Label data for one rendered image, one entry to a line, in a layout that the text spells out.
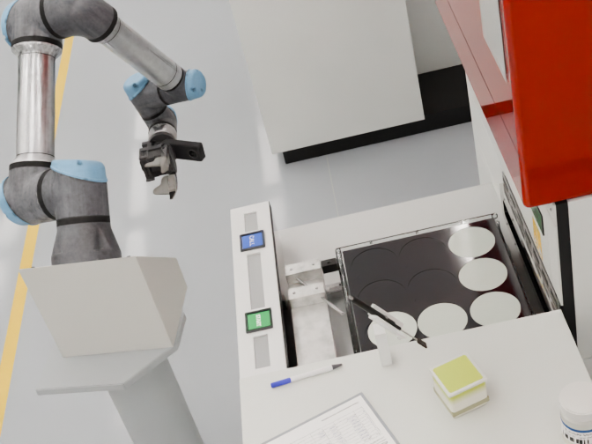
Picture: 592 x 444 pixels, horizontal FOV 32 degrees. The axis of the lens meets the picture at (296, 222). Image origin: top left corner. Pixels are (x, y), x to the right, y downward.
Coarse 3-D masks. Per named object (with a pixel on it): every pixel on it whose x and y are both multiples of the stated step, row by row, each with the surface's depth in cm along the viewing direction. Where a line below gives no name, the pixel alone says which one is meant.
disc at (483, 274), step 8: (472, 264) 218; (480, 264) 217; (488, 264) 217; (496, 264) 216; (464, 272) 216; (472, 272) 216; (480, 272) 215; (488, 272) 215; (496, 272) 214; (504, 272) 214; (464, 280) 214; (472, 280) 214; (480, 280) 213; (488, 280) 213; (496, 280) 212; (504, 280) 212; (472, 288) 212; (480, 288) 212; (488, 288) 211
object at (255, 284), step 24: (240, 216) 238; (264, 216) 236; (240, 264) 225; (264, 264) 223; (240, 288) 219; (264, 288) 217; (240, 312) 213; (240, 336) 207; (264, 336) 206; (240, 360) 202; (264, 360) 201
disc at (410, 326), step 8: (392, 312) 212; (400, 312) 211; (400, 320) 209; (408, 320) 209; (368, 328) 210; (384, 328) 209; (408, 328) 207; (416, 328) 207; (368, 336) 208; (392, 336) 206; (408, 336) 206; (376, 344) 206; (392, 344) 205
